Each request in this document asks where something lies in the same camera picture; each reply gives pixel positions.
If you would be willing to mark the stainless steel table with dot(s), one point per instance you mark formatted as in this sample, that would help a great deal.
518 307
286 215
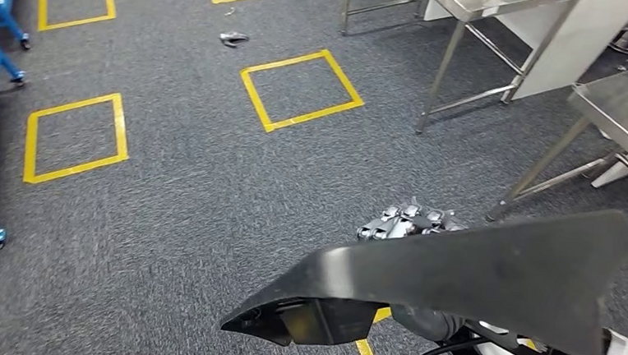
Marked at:
483 4

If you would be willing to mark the stainless steel workbench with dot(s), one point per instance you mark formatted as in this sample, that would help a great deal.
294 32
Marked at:
618 102

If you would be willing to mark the black plastic plate frame part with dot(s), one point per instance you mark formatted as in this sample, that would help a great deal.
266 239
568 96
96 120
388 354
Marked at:
477 279

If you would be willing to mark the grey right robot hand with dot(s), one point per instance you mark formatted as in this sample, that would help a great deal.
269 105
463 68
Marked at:
409 220

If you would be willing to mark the small grey metal object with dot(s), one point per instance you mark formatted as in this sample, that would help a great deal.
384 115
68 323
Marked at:
234 39

